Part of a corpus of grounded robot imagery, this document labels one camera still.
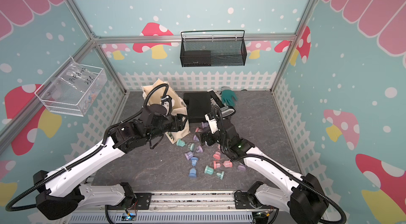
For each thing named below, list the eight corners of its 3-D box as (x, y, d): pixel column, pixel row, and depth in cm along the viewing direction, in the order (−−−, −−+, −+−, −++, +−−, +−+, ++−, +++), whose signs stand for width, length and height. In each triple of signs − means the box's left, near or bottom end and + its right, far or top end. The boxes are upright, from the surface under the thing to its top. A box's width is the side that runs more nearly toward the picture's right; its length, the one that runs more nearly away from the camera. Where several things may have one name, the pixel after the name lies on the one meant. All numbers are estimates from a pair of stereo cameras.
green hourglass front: (203, 172, 84) (203, 170, 82) (205, 166, 86) (205, 164, 84) (222, 180, 82) (223, 178, 79) (224, 173, 84) (225, 171, 81)
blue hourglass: (189, 177, 83) (188, 175, 81) (190, 158, 89) (190, 156, 87) (197, 177, 83) (196, 175, 81) (197, 158, 89) (197, 156, 87)
